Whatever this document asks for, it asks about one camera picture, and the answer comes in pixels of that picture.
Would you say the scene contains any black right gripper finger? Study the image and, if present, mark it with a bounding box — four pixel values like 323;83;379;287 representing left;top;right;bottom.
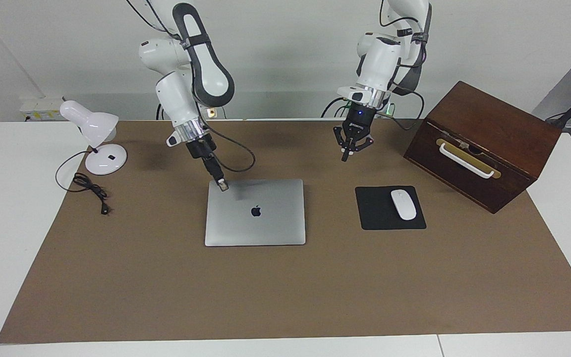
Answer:
208;154;230;192
202;156;223;192

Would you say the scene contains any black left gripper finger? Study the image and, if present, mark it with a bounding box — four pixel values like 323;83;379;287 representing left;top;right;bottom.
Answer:
333;126;351;163
350;135;375;154

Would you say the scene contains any silver laptop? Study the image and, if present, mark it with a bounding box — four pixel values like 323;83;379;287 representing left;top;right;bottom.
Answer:
205;179;306;247

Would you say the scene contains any black mouse pad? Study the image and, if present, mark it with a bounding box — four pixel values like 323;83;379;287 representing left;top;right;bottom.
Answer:
355;186;427;231

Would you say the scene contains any white computer mouse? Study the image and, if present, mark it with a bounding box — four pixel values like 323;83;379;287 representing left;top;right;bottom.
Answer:
391;189;417;221

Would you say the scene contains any white desk lamp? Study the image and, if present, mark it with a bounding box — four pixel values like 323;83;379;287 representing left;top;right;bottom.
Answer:
59;100;128;176

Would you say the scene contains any brass box plate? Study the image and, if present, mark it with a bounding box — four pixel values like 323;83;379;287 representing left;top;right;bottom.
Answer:
436;138;502;179

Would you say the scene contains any dark brown wooden box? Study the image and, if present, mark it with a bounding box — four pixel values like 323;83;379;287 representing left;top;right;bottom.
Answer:
403;81;563;214

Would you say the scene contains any brown table mat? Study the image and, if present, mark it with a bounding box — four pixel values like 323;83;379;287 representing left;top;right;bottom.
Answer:
0;119;571;344

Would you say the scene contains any white yellow power strip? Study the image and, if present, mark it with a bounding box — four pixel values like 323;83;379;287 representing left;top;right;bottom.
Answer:
19;97;65;122

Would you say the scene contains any black left base cable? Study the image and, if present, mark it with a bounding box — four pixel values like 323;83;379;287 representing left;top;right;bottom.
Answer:
321;97;353;119

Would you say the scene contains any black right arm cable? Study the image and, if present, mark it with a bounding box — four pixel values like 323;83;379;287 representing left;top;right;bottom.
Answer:
127;0;257;173

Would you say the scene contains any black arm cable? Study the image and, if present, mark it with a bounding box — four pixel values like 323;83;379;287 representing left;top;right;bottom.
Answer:
379;0;432;131
127;0;257;173

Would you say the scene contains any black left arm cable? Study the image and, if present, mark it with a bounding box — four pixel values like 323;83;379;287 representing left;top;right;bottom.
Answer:
379;0;432;131

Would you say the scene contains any white box handle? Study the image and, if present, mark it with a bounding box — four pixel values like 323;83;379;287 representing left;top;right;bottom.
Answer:
438;143;495;179

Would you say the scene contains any black lamp power cable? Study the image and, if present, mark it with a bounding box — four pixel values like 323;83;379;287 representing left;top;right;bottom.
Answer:
56;150;113;216

